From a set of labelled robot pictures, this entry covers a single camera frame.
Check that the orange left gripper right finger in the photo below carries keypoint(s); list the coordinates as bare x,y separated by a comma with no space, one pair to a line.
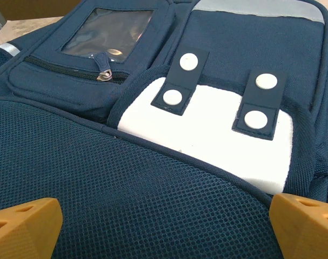
307,232

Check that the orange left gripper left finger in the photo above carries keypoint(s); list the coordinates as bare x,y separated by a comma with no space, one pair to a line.
20,232

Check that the navy blue student backpack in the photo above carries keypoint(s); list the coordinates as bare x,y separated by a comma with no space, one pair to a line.
163,162

